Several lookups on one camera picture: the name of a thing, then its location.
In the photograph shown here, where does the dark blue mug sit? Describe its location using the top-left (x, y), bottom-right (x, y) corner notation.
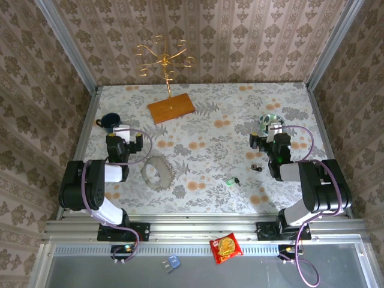
top-left (95, 112), bottom-right (124, 134)

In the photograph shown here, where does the leaf-patterned bowl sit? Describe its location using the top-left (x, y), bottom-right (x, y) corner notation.
top-left (259, 113), bottom-right (286, 134)

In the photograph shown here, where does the gold stand with wooden base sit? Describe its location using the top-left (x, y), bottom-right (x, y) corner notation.
top-left (133, 35), bottom-right (197, 125)

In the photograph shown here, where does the left connector board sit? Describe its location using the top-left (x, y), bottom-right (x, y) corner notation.
top-left (110, 244), bottom-right (136, 260)

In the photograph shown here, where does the connector board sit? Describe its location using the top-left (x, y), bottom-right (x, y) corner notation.
top-left (278, 244), bottom-right (301, 259)
top-left (110, 244), bottom-right (136, 260)

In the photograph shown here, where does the right connector board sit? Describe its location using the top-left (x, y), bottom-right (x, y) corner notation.
top-left (278, 244), bottom-right (301, 259)

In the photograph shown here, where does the red snack packet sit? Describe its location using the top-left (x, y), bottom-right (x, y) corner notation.
top-left (209, 232), bottom-right (244, 265)

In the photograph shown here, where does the small blue grey packet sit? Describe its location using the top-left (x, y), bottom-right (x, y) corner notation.
top-left (161, 254), bottom-right (181, 274)

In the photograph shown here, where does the grey metal panel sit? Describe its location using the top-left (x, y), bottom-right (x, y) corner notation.
top-left (28, 242), bottom-right (377, 288)

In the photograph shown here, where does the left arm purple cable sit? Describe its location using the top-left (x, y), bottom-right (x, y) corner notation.
top-left (81, 127), bottom-right (154, 265)

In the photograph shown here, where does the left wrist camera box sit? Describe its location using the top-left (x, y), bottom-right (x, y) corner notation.
top-left (113, 124), bottom-right (132, 144)

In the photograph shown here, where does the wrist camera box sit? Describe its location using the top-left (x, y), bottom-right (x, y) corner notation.
top-left (113, 124), bottom-right (132, 144)
top-left (268, 121), bottom-right (285, 136)

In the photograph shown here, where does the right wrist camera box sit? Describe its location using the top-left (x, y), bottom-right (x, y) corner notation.
top-left (268, 121), bottom-right (285, 136)

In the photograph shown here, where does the aluminium side rail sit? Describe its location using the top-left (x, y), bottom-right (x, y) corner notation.
top-left (56, 86), bottom-right (101, 220)
top-left (304, 83), bottom-right (355, 218)

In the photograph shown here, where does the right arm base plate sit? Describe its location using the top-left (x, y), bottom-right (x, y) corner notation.
top-left (256, 220), bottom-right (312, 241)

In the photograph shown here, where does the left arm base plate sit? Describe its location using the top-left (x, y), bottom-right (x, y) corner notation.
top-left (97, 222), bottom-right (151, 242)

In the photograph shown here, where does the aluminium front rail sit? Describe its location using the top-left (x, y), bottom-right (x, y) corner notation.
top-left (43, 213), bottom-right (368, 244)

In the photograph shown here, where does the aluminium corner post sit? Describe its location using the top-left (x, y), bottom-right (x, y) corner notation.
top-left (304, 0), bottom-right (365, 91)
top-left (32, 0), bottom-right (101, 94)

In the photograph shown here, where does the slotted grey cable duct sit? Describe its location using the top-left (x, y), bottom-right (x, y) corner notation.
top-left (53, 244), bottom-right (280, 256)

